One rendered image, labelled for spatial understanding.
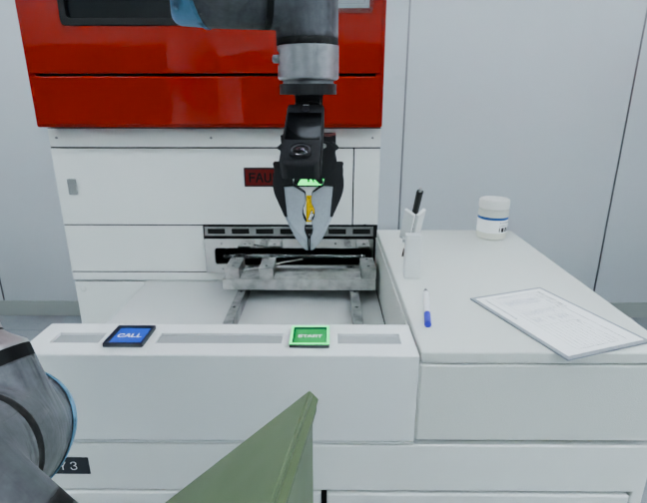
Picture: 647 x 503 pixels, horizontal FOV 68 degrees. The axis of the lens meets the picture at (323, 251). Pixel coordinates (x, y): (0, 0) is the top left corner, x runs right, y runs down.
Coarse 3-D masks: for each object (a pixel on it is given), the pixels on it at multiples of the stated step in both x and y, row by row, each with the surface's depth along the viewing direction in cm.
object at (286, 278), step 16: (256, 272) 117; (288, 272) 117; (304, 272) 117; (320, 272) 117; (336, 272) 117; (352, 272) 117; (224, 288) 114; (240, 288) 114; (256, 288) 114; (272, 288) 114; (288, 288) 114; (304, 288) 114; (320, 288) 114; (336, 288) 114; (352, 288) 114; (368, 288) 114
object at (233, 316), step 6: (240, 294) 112; (246, 294) 114; (234, 300) 108; (240, 300) 108; (246, 300) 114; (234, 306) 105; (240, 306) 107; (228, 312) 102; (234, 312) 102; (240, 312) 107; (228, 318) 100; (234, 318) 100
